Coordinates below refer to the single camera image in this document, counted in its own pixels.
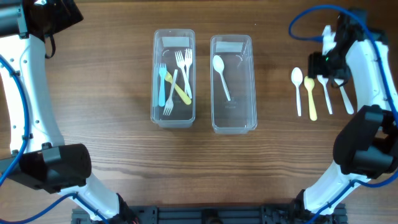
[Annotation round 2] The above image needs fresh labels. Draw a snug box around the white plastic spoon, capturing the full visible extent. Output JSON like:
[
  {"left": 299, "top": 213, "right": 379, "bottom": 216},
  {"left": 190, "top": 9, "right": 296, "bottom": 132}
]
[
  {"left": 317, "top": 75, "right": 333, "bottom": 114},
  {"left": 212, "top": 55, "right": 231, "bottom": 101},
  {"left": 334, "top": 78, "right": 354, "bottom": 114},
  {"left": 291, "top": 67, "right": 303, "bottom": 117}
]

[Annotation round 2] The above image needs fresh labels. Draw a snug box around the yellow plastic spoon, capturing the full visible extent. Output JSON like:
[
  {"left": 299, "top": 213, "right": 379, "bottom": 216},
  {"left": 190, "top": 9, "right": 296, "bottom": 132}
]
[{"left": 304, "top": 76, "right": 317, "bottom": 121}]

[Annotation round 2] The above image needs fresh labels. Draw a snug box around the wide white plastic fork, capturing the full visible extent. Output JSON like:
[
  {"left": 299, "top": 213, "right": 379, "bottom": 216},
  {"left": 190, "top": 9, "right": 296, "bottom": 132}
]
[{"left": 159, "top": 63, "right": 167, "bottom": 107}]

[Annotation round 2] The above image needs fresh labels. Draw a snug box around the yellow plastic fork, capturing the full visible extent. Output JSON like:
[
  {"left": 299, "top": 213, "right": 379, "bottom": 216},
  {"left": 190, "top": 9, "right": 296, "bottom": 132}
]
[{"left": 165, "top": 72, "right": 192, "bottom": 105}]

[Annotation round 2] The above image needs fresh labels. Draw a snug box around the thin white plastic fork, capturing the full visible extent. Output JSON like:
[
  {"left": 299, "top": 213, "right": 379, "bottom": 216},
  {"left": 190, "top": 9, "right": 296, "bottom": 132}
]
[{"left": 163, "top": 69, "right": 178, "bottom": 116}]

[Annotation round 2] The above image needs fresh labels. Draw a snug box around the curved white plastic fork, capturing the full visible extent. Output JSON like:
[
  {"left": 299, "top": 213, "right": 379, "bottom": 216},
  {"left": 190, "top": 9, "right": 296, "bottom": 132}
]
[{"left": 185, "top": 49, "right": 193, "bottom": 98}]

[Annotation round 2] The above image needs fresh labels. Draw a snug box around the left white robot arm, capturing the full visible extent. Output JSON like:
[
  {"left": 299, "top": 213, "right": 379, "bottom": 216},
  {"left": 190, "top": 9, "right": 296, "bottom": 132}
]
[{"left": 1, "top": 0, "right": 139, "bottom": 223}]

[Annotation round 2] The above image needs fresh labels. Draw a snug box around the right clear plastic container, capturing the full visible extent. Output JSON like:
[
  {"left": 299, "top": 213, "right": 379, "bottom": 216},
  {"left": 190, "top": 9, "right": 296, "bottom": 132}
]
[{"left": 210, "top": 34, "right": 257, "bottom": 134}]

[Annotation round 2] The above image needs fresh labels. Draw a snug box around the clear plastic container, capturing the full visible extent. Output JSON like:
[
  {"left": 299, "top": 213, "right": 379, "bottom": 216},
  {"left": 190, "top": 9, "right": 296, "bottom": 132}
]
[
  {"left": 210, "top": 34, "right": 257, "bottom": 134},
  {"left": 151, "top": 29, "right": 196, "bottom": 128}
]

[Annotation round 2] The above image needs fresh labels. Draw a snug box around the left clear plastic container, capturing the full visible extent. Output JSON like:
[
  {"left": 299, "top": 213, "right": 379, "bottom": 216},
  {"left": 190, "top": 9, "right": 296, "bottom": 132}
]
[{"left": 151, "top": 29, "right": 196, "bottom": 128}]

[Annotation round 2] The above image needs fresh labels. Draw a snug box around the right blue cable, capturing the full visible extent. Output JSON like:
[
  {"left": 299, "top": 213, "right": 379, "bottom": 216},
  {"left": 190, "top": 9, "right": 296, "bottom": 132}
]
[{"left": 287, "top": 4, "right": 398, "bottom": 224}]

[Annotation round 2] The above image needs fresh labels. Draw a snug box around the blue cable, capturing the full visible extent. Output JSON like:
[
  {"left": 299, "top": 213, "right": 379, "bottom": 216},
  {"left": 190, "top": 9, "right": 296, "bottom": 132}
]
[
  {"left": 287, "top": 4, "right": 398, "bottom": 224},
  {"left": 0, "top": 55, "right": 108, "bottom": 224}
]

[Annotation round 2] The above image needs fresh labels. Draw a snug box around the left blue cable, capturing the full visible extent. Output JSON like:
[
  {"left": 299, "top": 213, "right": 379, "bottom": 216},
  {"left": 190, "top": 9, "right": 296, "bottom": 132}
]
[{"left": 0, "top": 55, "right": 108, "bottom": 224}]

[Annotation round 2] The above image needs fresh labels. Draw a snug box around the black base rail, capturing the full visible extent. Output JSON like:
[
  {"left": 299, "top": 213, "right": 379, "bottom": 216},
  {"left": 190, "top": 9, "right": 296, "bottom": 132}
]
[{"left": 70, "top": 203, "right": 349, "bottom": 224}]

